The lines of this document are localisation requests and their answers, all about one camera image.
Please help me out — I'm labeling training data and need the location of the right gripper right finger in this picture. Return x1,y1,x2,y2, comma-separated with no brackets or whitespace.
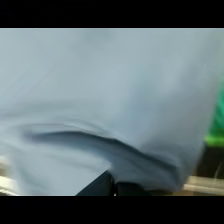
116,181,154,197

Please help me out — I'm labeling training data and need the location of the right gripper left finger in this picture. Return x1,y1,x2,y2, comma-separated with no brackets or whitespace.
76,169,116,197

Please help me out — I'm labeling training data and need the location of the blue-grey shirt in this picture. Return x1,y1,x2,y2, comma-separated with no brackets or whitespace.
0,27,224,197

